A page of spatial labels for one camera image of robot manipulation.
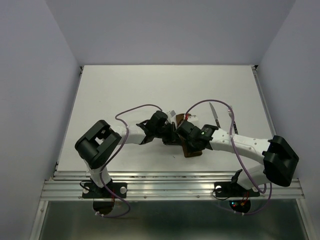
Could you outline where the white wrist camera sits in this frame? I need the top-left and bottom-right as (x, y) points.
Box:
(166, 110), (177, 118)
(185, 113), (200, 125)

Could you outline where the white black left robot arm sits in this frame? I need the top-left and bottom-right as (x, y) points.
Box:
(74, 110), (182, 198)

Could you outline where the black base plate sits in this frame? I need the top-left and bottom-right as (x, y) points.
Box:
(212, 181), (260, 199)
(81, 181), (128, 199)

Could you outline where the silver fork dark handle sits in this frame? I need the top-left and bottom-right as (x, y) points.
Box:
(227, 105), (239, 135)

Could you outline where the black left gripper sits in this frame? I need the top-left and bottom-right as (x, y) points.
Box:
(154, 121), (183, 146)

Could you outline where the silver knife dark handle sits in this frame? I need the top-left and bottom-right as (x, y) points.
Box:
(209, 102), (221, 128)

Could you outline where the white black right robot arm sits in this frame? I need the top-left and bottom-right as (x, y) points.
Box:
(176, 120), (299, 195)

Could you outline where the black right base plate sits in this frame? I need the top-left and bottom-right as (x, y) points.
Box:
(212, 181), (260, 199)

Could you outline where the aluminium rail frame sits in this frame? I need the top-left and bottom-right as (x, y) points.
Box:
(30, 65), (318, 240)

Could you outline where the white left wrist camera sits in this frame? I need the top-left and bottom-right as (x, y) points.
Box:
(166, 110), (177, 118)

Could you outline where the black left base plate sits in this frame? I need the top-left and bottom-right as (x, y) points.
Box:
(81, 181), (128, 199)

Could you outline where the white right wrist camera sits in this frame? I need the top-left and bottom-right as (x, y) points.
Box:
(185, 113), (200, 125)

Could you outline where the brown cloth napkin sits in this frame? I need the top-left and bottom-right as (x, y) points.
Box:
(175, 113), (203, 158)

